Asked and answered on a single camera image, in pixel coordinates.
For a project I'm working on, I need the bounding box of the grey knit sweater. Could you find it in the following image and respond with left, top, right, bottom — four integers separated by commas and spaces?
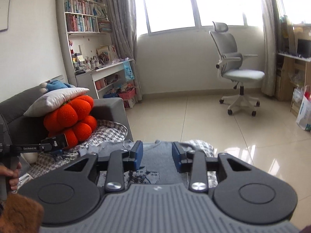
77, 139, 216, 190

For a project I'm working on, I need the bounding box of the orange pumpkin plush cushion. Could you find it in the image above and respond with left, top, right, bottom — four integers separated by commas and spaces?
43, 95, 98, 149

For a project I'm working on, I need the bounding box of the teal hanging bag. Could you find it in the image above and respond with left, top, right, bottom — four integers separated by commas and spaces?
123, 60, 135, 82

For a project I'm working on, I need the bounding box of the wooden shelf unit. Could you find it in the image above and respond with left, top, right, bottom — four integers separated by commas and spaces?
275, 22, 310, 116

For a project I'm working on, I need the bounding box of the dark grey sofa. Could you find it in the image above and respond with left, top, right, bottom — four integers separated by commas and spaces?
1, 86, 130, 149

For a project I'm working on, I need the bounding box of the grey office chair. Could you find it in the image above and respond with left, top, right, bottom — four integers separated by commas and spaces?
209, 22, 265, 117

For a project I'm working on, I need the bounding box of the white pillow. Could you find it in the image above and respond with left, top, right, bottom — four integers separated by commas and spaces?
24, 87, 89, 117

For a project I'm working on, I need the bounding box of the white shopping bag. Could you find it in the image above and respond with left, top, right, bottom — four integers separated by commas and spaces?
296, 96, 311, 131

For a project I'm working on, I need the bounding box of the blue phone stand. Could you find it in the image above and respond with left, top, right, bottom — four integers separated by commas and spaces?
50, 149, 63, 157

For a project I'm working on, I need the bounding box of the person left hand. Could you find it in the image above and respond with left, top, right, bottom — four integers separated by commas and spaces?
0, 162, 22, 191

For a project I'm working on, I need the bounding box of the white plush toy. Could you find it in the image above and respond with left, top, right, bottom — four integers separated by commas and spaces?
23, 153, 38, 164

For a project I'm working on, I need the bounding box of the blue plush toy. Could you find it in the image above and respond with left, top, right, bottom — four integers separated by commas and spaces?
40, 80, 74, 94

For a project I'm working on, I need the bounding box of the brown fuzzy sleeve cuff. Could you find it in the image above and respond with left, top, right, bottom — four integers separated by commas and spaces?
1, 194, 44, 232

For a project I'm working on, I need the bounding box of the pink storage basket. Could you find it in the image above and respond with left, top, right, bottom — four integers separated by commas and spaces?
118, 88, 136, 100

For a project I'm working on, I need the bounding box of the white desk with shelves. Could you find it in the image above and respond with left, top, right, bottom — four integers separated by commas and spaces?
56, 0, 134, 99

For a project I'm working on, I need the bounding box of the grey curtain right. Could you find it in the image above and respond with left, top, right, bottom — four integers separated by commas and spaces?
261, 0, 280, 96

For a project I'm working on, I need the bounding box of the grey patterned quilt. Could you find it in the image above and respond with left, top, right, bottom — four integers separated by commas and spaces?
18, 119, 216, 190

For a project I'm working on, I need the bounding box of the smartphone on stand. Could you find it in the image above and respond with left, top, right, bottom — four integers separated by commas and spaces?
41, 134, 68, 151

